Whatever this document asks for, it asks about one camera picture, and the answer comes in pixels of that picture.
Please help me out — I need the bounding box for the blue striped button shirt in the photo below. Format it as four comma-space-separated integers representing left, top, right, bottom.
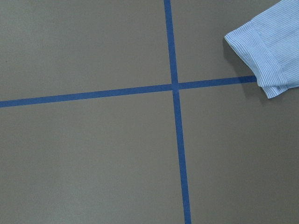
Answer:
224, 0, 299, 98

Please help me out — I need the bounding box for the crossing blue tape strip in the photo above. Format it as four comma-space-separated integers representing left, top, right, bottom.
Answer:
0, 76, 256, 108

